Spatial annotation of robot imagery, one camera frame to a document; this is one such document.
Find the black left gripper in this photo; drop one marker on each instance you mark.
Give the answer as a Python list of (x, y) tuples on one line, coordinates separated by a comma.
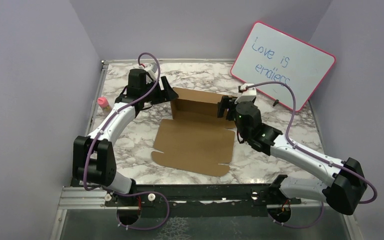
[(167, 94)]

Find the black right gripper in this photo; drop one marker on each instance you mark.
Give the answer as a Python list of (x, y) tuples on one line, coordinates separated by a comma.
[(223, 104)]

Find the brown cardboard box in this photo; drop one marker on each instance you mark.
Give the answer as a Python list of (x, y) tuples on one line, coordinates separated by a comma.
[(195, 139)]

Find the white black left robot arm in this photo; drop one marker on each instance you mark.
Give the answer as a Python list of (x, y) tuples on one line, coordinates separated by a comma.
[(93, 155)]

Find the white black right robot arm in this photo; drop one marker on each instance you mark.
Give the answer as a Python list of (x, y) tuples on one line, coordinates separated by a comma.
[(338, 183)]

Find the pink capped small bottle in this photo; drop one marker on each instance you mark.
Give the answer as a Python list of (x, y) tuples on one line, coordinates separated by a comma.
[(104, 105)]

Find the pink framed whiteboard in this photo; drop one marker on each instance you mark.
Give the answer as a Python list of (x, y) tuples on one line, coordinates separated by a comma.
[(292, 69)]

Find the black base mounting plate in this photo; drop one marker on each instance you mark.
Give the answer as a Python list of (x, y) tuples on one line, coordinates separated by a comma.
[(199, 200)]

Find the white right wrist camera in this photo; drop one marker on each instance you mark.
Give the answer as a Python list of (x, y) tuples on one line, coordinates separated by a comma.
[(247, 93)]

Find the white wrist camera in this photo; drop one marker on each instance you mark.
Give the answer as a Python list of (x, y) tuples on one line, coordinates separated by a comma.
[(247, 93), (151, 69)]

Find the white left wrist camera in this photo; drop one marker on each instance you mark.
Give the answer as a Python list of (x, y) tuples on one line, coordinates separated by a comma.
[(151, 69)]

